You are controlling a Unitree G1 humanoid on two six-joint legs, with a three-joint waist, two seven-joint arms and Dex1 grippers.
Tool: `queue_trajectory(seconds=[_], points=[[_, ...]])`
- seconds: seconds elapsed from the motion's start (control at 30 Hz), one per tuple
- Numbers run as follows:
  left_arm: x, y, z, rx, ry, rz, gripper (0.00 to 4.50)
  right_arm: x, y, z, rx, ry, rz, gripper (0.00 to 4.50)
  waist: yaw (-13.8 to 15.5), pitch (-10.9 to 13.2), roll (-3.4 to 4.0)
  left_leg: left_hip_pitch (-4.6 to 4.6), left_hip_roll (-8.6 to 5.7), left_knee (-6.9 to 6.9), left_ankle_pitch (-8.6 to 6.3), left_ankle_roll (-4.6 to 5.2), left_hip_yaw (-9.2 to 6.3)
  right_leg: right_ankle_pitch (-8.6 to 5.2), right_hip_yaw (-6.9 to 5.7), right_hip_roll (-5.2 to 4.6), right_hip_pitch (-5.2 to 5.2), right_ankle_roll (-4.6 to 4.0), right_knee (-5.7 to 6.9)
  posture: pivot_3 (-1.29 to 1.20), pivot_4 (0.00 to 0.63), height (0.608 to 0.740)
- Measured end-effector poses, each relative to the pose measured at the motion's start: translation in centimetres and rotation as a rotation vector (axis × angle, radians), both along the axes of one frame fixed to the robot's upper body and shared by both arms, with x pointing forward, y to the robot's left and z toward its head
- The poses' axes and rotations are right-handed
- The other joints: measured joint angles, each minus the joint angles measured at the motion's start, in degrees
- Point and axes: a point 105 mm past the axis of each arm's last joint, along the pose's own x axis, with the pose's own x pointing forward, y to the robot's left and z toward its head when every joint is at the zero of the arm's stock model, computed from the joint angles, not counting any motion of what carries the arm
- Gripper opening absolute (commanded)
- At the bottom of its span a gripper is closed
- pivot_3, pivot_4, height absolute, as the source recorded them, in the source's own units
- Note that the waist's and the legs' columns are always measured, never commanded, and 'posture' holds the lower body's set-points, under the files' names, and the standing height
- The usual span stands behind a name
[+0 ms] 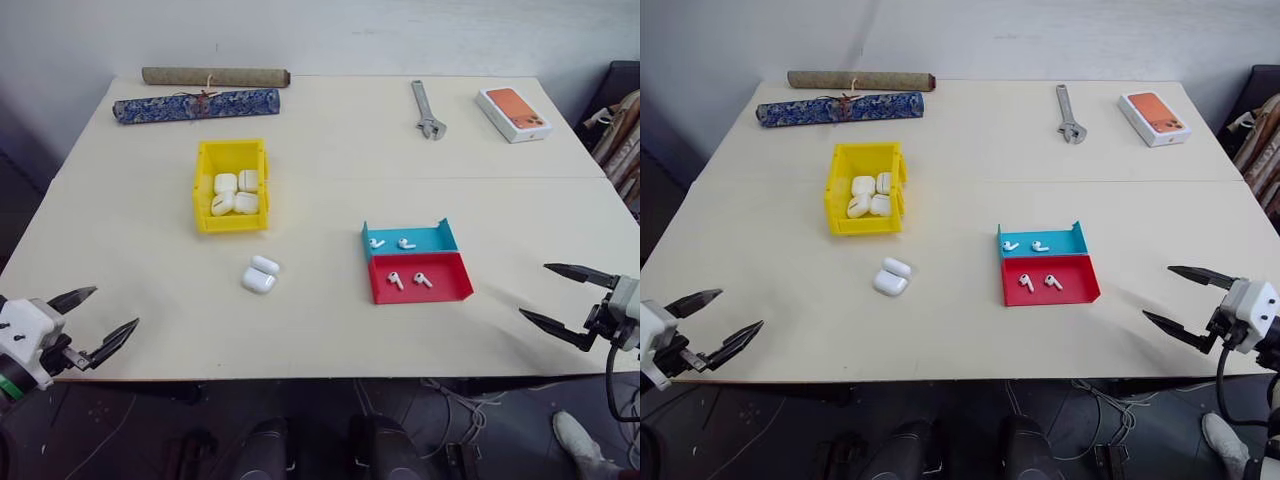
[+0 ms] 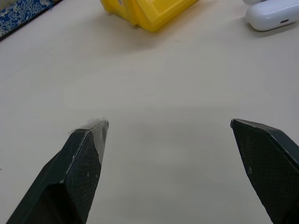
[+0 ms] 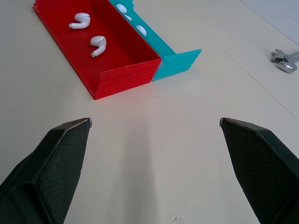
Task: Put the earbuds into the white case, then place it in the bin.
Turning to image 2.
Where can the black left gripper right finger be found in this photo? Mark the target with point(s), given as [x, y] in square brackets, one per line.
[271, 168]

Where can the white earbuds case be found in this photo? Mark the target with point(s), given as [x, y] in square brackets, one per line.
[271, 16]

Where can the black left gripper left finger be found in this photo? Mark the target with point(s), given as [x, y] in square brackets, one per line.
[70, 177]

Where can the blue floral patterned cloth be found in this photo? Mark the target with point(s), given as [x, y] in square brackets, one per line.
[18, 14]

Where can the yellow plastic bin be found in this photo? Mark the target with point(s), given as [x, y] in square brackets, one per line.
[149, 11]

